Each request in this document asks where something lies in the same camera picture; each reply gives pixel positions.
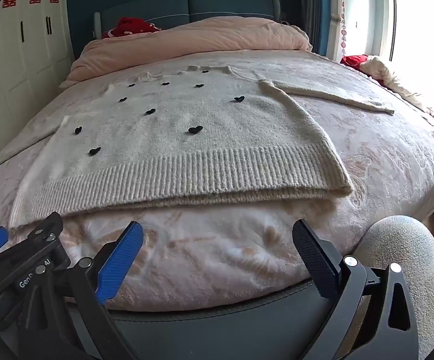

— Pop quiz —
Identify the white wardrobe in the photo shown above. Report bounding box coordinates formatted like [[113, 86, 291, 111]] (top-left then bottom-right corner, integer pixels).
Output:
[[0, 0, 74, 175]]

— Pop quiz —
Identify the teal padded headboard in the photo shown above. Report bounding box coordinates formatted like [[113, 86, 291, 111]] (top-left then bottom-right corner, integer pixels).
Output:
[[94, 0, 290, 40]]

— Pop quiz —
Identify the white fluffy towel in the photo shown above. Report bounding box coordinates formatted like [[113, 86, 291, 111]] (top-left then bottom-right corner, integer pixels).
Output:
[[0, 65, 395, 230]]

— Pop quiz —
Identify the pink quilt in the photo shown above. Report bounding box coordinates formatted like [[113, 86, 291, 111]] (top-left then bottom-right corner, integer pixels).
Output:
[[59, 17, 313, 89]]

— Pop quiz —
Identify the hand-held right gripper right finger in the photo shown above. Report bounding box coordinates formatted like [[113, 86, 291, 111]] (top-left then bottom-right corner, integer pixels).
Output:
[[292, 219, 421, 360]]

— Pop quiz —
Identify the hanging string ornament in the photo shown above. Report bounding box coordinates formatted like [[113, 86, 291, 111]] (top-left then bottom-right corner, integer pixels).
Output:
[[339, 0, 350, 61]]

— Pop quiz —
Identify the red cloth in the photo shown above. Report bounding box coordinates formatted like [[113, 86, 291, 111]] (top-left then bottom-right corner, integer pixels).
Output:
[[340, 54, 371, 71]]

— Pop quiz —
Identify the beige floral bedspread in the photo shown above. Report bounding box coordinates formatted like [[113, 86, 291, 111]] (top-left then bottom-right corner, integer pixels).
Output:
[[0, 50, 434, 312]]

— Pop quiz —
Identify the grey curtain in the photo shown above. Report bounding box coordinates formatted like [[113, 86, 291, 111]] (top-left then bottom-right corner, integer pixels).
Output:
[[299, 0, 339, 60]]

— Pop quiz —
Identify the window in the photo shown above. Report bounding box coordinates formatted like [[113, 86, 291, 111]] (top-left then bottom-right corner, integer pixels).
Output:
[[352, 0, 434, 136]]

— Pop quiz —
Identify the red pillow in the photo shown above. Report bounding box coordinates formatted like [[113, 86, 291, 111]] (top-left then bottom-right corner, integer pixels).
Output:
[[102, 17, 162, 40]]

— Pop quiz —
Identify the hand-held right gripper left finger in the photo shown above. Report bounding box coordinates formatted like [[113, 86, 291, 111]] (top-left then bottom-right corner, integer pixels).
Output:
[[16, 221, 144, 360]]

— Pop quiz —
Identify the red and cream plush toy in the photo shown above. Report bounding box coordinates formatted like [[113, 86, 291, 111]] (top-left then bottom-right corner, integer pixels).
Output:
[[359, 55, 434, 116]]

